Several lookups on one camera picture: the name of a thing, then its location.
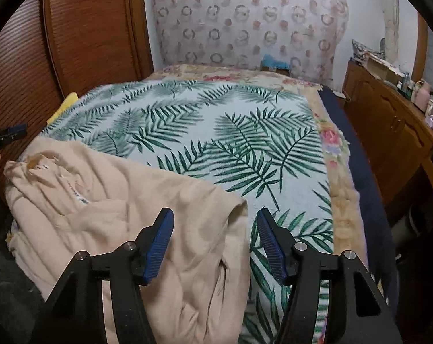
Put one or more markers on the cardboard box with blue cloth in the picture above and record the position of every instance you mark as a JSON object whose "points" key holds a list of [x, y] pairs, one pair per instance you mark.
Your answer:
{"points": [[275, 63]]}

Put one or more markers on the pink thermos bottle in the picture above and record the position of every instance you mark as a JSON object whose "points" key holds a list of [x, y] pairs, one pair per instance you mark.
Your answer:
{"points": [[422, 98]]}

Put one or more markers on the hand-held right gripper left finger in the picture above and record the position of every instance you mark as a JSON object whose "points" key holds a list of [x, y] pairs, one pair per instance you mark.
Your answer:
{"points": [[159, 247]]}

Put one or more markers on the leaf print blanket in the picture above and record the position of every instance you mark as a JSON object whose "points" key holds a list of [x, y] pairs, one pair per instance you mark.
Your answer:
{"points": [[220, 132]]}

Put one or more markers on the wooden louvered wardrobe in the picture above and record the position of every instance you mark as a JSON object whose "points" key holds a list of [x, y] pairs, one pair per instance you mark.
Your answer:
{"points": [[87, 36]]}

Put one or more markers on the peach printed t-shirt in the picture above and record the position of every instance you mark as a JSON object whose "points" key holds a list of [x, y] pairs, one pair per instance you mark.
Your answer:
{"points": [[112, 200]]}

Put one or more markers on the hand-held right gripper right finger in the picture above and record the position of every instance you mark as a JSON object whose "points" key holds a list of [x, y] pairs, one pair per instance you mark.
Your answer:
{"points": [[272, 243]]}

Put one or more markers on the beige tied curtain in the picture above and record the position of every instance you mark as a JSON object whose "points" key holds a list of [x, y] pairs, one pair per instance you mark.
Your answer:
{"points": [[390, 25]]}

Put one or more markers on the white cardboard box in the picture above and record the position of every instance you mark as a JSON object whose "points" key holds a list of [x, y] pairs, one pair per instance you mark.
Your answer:
{"points": [[377, 66]]}

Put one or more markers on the yellow plush toy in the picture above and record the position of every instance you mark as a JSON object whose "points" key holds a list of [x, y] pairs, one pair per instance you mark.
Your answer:
{"points": [[65, 107]]}

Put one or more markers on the folded patterned cloth stack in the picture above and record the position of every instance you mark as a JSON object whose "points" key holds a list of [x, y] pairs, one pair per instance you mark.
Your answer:
{"points": [[361, 52]]}

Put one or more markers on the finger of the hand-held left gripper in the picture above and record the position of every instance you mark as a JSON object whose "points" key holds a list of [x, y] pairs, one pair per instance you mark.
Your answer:
{"points": [[10, 132]]}

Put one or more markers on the wooden sideboard cabinet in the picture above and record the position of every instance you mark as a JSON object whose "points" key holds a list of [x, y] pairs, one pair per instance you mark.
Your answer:
{"points": [[381, 122]]}

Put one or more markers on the navy bed mattress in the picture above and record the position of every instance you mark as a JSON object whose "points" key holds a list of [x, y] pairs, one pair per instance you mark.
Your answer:
{"points": [[367, 186]]}

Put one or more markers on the person's dark grey clothing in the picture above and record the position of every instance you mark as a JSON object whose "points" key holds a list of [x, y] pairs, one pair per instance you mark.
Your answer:
{"points": [[8, 294]]}

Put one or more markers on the floral quilt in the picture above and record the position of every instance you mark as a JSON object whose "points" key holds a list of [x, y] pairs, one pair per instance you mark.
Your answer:
{"points": [[340, 186]]}

